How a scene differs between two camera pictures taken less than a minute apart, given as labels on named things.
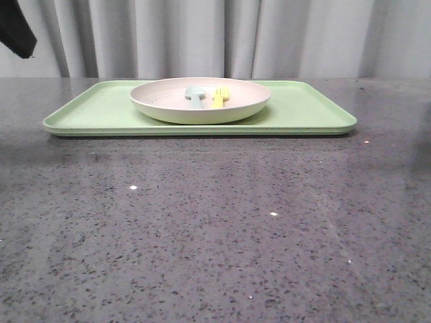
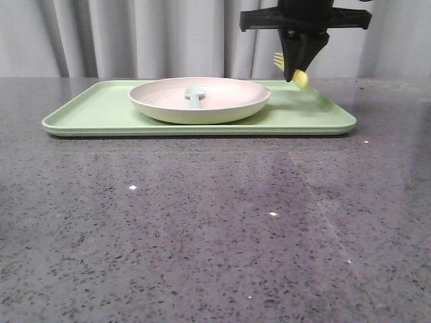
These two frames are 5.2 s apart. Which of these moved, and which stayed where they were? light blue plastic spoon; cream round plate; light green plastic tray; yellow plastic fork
Moved: yellow plastic fork
Stayed: light green plastic tray; cream round plate; light blue plastic spoon
